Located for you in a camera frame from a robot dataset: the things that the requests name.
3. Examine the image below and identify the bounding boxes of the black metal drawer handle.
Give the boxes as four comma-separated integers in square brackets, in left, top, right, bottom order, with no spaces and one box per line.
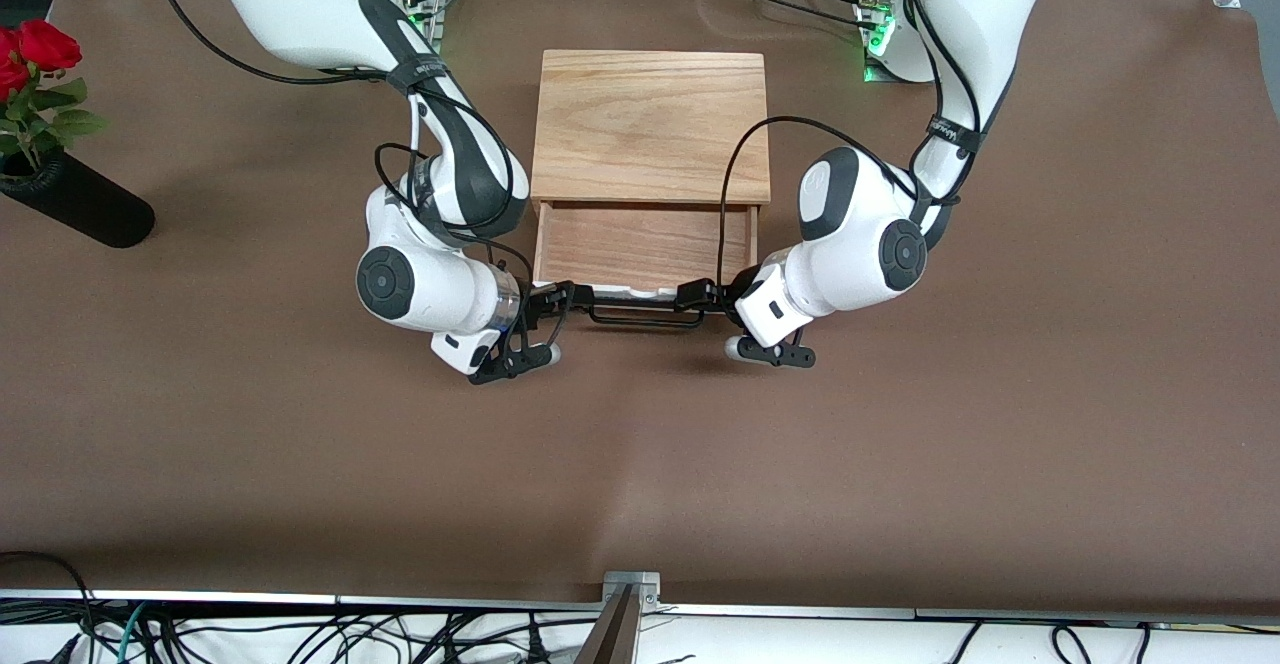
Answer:
[588,299,704,332]

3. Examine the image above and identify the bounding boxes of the wooden drawer white front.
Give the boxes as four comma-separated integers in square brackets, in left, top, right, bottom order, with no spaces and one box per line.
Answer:
[530,199,761,323]

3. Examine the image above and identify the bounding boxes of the wooden drawer cabinet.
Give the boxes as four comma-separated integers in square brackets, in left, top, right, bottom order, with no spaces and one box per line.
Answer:
[529,49,773,207]

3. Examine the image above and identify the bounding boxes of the brown table cover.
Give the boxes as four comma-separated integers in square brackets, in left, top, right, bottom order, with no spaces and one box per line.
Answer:
[0,0,1280,617]

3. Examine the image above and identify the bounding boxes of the black ribbed vase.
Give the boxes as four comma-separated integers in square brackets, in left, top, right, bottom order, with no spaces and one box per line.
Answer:
[0,148,157,250]

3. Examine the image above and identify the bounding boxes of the green rose leaves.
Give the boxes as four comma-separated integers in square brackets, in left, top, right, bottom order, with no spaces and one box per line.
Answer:
[0,74,109,175]

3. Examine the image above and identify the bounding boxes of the large red rose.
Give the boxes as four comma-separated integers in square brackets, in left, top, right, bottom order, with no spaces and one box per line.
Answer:
[18,19,83,72]

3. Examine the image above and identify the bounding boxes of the small red rose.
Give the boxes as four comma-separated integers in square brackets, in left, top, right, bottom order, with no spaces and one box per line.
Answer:
[0,29,31,100]

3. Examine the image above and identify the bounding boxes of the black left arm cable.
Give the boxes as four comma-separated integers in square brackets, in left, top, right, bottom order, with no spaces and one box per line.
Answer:
[716,0,1013,290]

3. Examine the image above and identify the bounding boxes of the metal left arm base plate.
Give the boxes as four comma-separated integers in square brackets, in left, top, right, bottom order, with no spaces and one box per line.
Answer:
[862,59,936,85]

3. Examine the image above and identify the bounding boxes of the long black table cable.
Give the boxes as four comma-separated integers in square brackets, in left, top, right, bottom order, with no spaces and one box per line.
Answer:
[712,0,871,27]

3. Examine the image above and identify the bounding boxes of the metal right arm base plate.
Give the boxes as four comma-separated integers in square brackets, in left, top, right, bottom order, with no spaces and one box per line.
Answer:
[395,0,446,55]

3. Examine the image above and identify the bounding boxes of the aluminium table edge rail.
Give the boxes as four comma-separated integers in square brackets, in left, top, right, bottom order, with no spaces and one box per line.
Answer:
[0,589,1280,627]

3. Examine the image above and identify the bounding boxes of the aluminium camera mount post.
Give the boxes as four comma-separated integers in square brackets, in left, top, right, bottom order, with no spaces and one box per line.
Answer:
[573,571,662,664]

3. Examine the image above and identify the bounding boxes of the tangled black cables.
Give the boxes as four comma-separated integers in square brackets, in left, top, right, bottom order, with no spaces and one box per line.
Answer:
[140,609,601,664]

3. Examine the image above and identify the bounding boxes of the teal cable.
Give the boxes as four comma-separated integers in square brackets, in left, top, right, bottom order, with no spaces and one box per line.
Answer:
[113,602,149,664]

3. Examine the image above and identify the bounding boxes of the black looped cable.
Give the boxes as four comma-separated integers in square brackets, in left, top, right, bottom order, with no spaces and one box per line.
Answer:
[0,550,97,664]

